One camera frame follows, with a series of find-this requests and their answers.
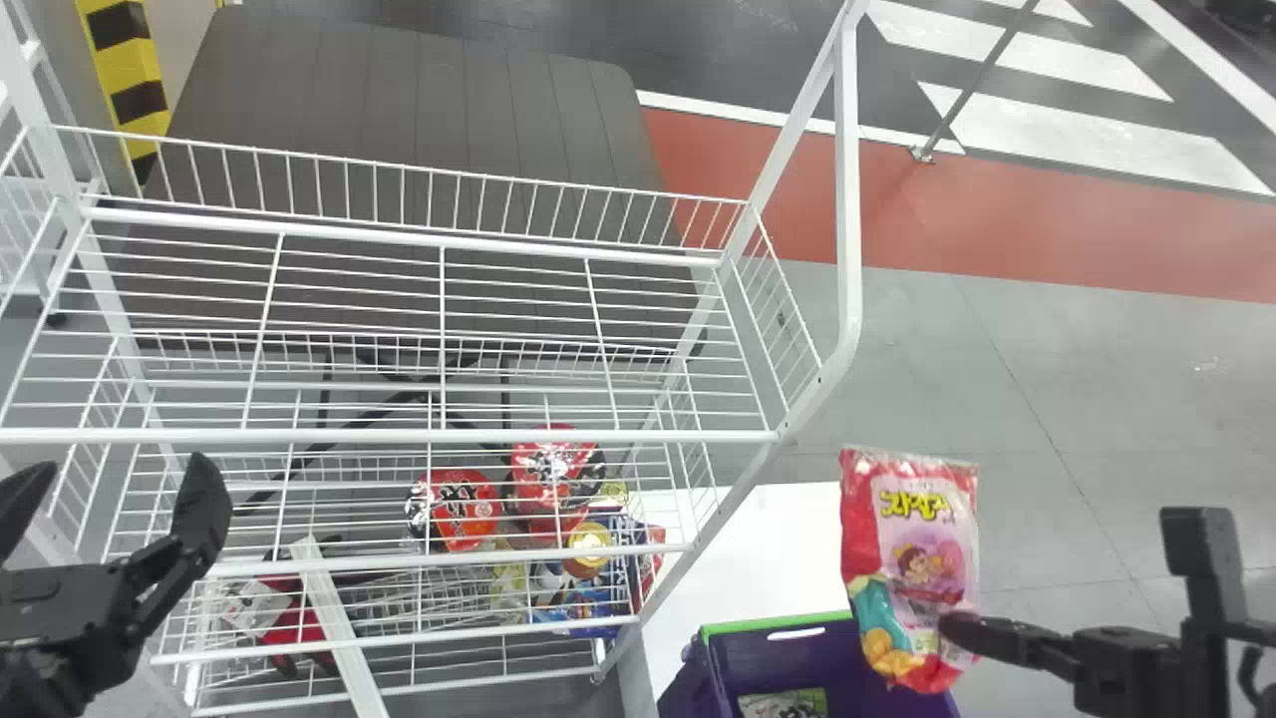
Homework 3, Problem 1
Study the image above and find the purple crate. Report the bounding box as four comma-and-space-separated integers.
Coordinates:
657, 610, 962, 718

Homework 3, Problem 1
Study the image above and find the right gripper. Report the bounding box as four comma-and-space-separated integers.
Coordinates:
939, 610, 1189, 715

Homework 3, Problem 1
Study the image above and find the red noodle cup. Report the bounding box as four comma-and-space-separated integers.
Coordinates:
508, 424, 607, 541
405, 468, 504, 554

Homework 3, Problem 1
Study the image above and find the white wire rack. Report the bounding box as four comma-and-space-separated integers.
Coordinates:
0, 0, 864, 718

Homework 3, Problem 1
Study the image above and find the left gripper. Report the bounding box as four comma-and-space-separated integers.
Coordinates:
0, 451, 234, 655

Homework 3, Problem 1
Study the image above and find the red snack packet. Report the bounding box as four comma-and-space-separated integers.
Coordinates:
838, 446, 982, 695
259, 572, 342, 677

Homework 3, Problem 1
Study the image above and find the grey metal pole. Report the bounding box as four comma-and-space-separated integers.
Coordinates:
909, 0, 1044, 165

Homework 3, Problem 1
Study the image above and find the yellow black striped post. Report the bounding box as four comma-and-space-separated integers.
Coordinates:
75, 0, 172, 187

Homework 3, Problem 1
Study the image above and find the yellow can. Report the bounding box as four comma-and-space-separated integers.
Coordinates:
562, 521, 616, 581

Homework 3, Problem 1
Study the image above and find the blue snack packet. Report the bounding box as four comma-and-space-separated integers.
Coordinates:
526, 513, 667, 640

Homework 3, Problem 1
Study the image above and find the white slab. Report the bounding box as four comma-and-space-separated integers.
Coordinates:
616, 482, 854, 718

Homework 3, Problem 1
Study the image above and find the grey side table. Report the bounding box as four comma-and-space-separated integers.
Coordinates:
125, 8, 704, 470

